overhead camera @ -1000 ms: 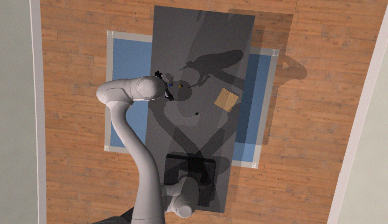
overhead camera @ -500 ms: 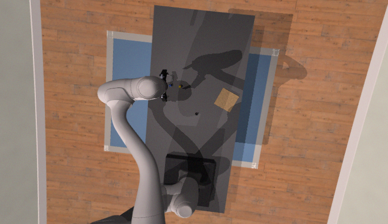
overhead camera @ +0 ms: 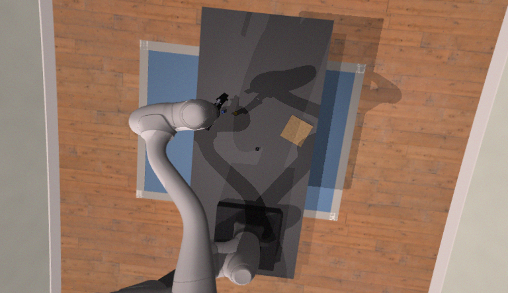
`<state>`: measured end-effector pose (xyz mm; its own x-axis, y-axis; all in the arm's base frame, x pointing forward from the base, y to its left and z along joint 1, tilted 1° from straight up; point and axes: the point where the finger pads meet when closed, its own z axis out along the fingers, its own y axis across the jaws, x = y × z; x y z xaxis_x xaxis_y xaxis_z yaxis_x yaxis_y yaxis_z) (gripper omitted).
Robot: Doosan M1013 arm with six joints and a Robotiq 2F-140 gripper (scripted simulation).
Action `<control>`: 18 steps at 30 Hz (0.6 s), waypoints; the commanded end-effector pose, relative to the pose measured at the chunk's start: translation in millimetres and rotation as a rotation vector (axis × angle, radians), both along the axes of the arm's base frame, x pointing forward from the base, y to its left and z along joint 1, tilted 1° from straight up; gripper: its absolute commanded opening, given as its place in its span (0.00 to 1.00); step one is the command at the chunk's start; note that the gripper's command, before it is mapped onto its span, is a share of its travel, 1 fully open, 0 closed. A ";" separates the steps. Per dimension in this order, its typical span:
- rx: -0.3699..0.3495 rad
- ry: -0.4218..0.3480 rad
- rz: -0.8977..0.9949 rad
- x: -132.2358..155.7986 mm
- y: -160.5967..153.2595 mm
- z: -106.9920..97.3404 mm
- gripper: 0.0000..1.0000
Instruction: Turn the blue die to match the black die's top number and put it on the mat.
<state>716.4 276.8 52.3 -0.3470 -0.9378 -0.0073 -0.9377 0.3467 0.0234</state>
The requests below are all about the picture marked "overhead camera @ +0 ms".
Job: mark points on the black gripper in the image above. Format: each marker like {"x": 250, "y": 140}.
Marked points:
{"x": 220, "y": 101}

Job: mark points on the tan flat mat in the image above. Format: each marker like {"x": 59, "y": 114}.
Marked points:
{"x": 296, "y": 130}

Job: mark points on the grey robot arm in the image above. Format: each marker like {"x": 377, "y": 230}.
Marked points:
{"x": 196, "y": 270}

